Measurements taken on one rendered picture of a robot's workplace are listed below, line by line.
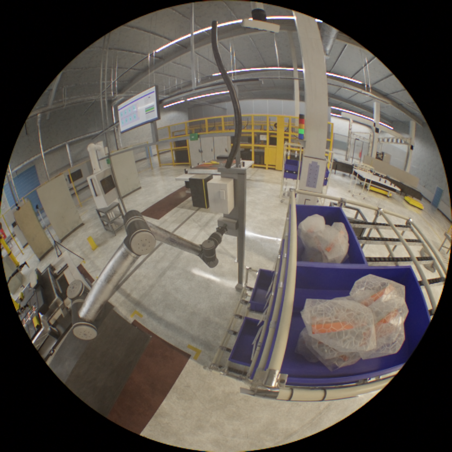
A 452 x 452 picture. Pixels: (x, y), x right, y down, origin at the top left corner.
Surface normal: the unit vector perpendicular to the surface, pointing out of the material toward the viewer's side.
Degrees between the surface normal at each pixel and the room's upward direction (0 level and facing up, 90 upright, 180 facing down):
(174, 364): 0
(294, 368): 7
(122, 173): 90
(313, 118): 90
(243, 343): 3
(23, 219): 90
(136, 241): 84
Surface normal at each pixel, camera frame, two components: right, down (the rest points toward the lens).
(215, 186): -0.39, 0.54
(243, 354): -0.09, -0.83
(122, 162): 0.92, 0.18
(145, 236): 0.68, 0.29
